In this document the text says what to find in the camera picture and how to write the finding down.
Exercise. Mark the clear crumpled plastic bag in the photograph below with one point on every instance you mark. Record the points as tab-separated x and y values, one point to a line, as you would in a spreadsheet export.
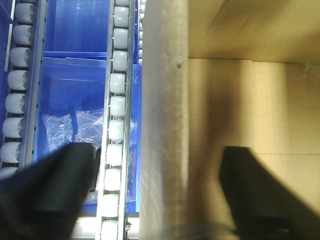
82	127

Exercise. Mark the middle white roller track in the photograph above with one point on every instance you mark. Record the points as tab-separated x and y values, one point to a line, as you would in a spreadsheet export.
115	149

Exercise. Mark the left white roller track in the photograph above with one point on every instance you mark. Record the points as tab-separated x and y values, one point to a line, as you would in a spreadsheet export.
23	137

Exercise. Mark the blue bin with plastic bag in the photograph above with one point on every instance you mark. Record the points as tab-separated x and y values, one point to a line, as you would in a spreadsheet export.
75	56

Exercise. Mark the brown EcoFlow cardboard box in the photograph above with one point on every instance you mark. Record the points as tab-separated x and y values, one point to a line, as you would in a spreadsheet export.
218	73

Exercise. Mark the white roller track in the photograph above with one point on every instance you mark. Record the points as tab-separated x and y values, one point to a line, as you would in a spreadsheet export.
23	137
115	149

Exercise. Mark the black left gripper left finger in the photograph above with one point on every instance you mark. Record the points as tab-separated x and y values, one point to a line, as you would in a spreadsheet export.
44	200

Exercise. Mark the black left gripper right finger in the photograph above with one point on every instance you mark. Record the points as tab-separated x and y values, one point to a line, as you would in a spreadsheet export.
262	208

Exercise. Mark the metal shelf front rail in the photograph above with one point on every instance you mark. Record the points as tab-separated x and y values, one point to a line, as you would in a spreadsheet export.
86	228

